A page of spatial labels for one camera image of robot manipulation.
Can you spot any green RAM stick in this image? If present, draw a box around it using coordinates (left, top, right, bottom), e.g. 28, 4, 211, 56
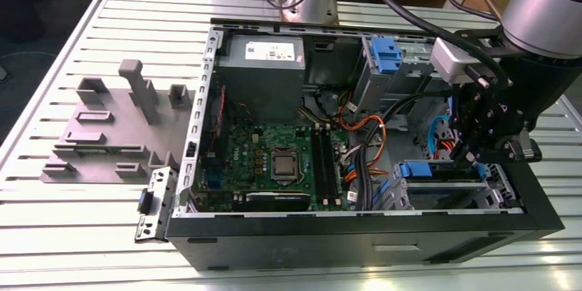
72, 147, 124, 155

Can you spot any orange power wire bundle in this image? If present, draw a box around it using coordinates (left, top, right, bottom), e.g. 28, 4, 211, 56
338, 115, 393, 183

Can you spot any black graphics card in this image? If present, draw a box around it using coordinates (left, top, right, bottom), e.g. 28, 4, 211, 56
190, 188, 313, 213

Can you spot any blue black video connector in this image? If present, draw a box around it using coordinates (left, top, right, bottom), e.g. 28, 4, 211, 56
138, 187, 155, 214

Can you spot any CPU socket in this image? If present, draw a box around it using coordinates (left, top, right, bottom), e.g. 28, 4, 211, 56
267, 146, 306, 185

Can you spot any black RAM slot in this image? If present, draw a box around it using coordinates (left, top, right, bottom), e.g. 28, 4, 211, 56
321, 123, 345, 205
310, 123, 331, 205

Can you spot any metal optical drive cage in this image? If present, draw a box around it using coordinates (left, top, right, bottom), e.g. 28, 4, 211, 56
354, 33, 451, 114

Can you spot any blue data wire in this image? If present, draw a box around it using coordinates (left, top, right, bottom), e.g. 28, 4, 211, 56
427, 115, 455, 162

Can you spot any metal disk bay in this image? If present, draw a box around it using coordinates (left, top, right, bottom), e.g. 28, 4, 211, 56
393, 159, 522, 210

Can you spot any metal card retention bracket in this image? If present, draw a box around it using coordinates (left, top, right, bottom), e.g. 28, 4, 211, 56
134, 166, 179, 245

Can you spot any orange data wire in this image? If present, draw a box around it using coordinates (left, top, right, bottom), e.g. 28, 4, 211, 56
435, 136, 461, 154

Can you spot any thin red wire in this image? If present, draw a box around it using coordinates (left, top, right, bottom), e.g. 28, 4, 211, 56
212, 85, 227, 155

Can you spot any black cable bundle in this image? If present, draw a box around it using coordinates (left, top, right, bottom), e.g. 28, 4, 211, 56
354, 89, 455, 211

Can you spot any green motherboard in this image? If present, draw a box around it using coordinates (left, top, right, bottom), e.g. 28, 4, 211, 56
195, 122, 361, 212

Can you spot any grey parts rack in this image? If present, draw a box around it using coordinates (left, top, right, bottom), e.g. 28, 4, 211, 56
40, 59, 199, 186

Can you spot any blue plastic drive latch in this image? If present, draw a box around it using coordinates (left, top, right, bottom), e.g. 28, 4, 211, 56
370, 37, 403, 74

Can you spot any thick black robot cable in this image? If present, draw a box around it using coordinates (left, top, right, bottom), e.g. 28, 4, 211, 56
373, 0, 511, 91

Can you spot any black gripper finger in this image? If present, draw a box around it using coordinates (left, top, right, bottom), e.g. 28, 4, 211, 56
473, 130, 543, 166
453, 93, 477, 166

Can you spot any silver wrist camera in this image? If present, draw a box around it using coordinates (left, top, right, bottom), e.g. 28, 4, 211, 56
430, 38, 483, 84

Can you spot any silver CPU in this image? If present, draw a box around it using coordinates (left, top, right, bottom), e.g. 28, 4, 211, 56
272, 154, 299, 174

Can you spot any hard disk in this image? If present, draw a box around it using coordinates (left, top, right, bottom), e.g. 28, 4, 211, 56
398, 161, 487, 183

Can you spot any black open PC case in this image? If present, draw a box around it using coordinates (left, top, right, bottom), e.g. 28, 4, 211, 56
164, 16, 566, 271

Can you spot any grey power supply unit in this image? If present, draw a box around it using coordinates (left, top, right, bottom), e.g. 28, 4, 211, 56
212, 33, 306, 125

